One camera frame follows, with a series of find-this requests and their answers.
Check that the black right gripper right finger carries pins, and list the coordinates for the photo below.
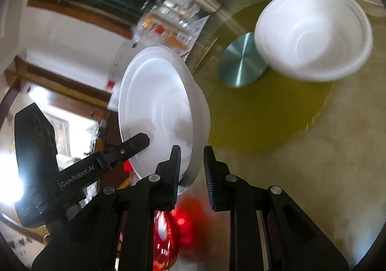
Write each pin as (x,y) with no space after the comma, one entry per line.
(230,193)

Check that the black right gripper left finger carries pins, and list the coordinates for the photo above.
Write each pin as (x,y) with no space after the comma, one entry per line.
(156,192)

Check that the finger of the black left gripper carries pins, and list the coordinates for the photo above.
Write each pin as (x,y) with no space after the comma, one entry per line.
(115,156)

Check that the white foam bowl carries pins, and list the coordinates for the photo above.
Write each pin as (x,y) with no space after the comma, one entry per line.
(314,40)
(159,97)

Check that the red scalloped plate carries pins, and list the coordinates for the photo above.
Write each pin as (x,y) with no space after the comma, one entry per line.
(180,233)

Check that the gold round turntable mat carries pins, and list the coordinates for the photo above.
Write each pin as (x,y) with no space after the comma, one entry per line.
(262,116)

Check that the round metal disc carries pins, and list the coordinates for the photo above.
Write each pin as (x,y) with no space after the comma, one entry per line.
(241,63)

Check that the clear plastic packaging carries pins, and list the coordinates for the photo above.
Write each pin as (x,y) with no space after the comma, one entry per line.
(166,26)

